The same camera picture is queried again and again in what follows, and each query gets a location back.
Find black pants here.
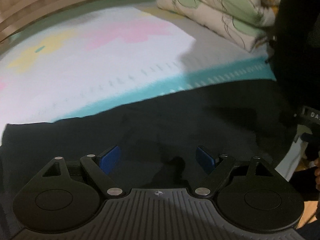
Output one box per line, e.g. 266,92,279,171
1,0,319,239

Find person's right hand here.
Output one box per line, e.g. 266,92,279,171
314,158,320,191

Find floral folded quilt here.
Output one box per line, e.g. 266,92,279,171
156,0,280,51

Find floral bed blanket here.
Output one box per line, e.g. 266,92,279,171
1,0,274,128

